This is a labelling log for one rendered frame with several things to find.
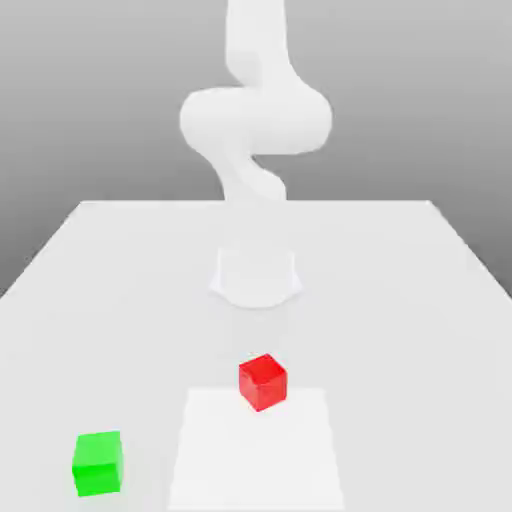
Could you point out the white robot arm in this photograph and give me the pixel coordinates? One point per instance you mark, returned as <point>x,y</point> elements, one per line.
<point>256,120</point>

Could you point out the small red cube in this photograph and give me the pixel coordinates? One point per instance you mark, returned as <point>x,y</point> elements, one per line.
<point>262,382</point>

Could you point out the small green cube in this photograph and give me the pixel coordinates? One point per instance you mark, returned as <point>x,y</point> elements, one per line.
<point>97,464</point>

